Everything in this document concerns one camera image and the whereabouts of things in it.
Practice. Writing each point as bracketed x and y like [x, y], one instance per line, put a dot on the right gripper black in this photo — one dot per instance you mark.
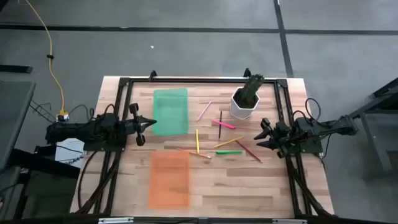
[281, 137]

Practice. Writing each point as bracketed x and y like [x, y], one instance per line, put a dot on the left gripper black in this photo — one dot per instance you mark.
[136, 124]

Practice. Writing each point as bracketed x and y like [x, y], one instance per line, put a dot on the red pencil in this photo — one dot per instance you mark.
[248, 151]

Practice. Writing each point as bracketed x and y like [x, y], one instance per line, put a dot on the yellow pencil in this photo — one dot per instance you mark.
[228, 142]

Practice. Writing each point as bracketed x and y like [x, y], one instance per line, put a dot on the green pen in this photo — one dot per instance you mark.
[228, 152]

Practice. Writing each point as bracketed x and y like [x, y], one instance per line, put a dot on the hot pink pen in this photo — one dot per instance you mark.
[227, 125]

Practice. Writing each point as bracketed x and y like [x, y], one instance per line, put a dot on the black pen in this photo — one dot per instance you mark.
[220, 133]

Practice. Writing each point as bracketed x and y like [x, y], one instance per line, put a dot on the yellow pen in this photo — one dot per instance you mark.
[197, 140]

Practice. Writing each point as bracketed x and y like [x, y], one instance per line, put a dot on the white marker with yellow cap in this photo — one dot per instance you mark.
[203, 111]

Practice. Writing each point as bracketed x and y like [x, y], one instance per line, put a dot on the orange pencil with eraser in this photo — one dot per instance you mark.
[202, 155]

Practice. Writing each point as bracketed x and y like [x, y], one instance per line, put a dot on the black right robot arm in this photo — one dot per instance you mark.
[335, 126]

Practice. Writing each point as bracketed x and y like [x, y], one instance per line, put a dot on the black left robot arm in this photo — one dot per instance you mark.
[77, 130]

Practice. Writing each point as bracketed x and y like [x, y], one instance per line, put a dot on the green translucent plastic tray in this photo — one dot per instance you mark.
[171, 112]

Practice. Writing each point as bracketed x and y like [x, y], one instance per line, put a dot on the white plant pot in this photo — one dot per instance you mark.
[239, 112]

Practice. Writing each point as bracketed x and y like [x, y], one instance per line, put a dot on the dark green cactus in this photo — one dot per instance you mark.
[250, 90]

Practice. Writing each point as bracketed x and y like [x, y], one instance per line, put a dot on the orange translucent plastic tray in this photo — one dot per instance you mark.
[169, 183]

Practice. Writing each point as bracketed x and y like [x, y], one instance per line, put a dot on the white cardboard box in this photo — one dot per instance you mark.
[70, 149]

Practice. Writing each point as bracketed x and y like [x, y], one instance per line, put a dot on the white power strip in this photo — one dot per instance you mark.
[62, 117]

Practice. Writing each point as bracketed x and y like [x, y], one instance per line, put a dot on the black side stand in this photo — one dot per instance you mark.
[40, 161]

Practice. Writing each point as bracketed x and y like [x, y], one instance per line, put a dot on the black metal stand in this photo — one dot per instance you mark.
[382, 96]

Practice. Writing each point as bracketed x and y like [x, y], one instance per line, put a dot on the grey desk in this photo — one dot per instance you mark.
[15, 118]

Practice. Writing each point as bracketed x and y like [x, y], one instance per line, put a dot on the black aluminium table frame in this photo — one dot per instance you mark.
[202, 81]

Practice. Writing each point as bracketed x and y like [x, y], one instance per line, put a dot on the silver metal bracket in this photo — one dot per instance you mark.
[115, 220]
[289, 221]

